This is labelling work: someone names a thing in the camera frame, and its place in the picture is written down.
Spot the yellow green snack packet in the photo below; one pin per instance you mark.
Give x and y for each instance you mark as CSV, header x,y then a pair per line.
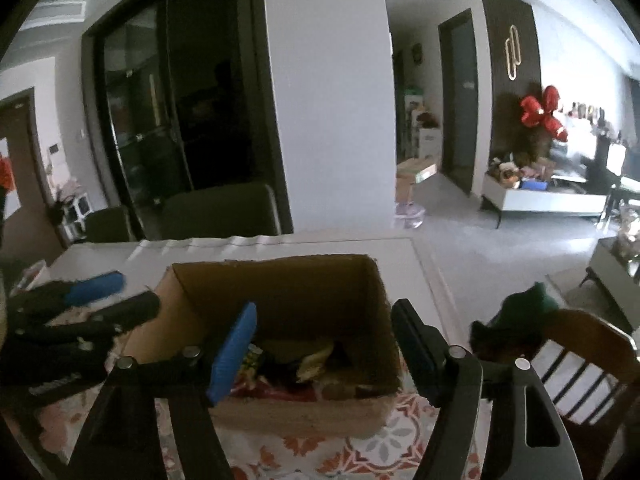
x,y
315,360

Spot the wooden chair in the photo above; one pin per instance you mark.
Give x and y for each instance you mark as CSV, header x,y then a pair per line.
x,y
600,340

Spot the ceiling air vent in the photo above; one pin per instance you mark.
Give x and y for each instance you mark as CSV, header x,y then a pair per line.
x,y
52,15

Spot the wood slat wall panel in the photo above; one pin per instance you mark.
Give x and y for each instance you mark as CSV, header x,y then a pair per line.
x,y
505,120

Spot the dark green jacket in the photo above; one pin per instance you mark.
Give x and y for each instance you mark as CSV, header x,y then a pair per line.
x,y
515,315

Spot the white cabinet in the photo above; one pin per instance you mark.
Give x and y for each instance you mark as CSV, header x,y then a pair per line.
x,y
545,202

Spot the dark green dining chair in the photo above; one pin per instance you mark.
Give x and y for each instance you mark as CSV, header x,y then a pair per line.
x,y
107,225
220,212

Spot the glass sliding door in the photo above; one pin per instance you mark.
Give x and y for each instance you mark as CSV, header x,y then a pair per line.
x,y
190,100

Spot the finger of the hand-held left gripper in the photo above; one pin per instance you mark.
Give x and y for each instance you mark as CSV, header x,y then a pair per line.
x,y
95,285
130,310

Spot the oblong wall light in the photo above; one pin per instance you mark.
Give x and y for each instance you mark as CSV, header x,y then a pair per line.
x,y
511,52

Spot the hallway shelf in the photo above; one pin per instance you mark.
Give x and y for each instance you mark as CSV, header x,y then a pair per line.
x,y
417,125

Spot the clear plastic container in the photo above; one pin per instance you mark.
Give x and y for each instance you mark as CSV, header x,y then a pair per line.
x,y
410,215

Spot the brown door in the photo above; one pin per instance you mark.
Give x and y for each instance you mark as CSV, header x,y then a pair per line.
x,y
30,170

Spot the patterned table mat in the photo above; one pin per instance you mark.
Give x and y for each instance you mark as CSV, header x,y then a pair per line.
x,y
325,455

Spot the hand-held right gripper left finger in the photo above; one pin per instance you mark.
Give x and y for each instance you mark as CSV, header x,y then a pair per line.
x,y
232,355

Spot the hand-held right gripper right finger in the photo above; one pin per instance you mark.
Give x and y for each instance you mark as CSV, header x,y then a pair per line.
x,y
415,345

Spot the maroon snack packet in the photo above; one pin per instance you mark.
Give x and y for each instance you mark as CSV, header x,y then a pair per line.
x,y
280,391

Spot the dark door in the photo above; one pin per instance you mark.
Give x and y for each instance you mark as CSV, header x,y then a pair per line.
x,y
457,110

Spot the coffee table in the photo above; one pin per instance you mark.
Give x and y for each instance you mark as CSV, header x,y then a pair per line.
x,y
612,270

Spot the red paper poster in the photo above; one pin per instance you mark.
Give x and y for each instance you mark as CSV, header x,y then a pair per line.
x,y
5,172

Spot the colourful snack packet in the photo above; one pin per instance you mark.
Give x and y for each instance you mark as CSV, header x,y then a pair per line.
x,y
251,360

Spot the brown cardboard box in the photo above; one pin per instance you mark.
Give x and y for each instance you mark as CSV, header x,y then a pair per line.
x,y
300,285

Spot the cardboard box on floor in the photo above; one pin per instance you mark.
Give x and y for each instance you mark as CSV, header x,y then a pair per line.
x,y
415,172

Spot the small white shelf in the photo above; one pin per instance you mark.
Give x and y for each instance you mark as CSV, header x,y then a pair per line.
x,y
77,210

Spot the red balloons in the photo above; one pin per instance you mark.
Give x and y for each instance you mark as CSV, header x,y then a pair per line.
x,y
542,112

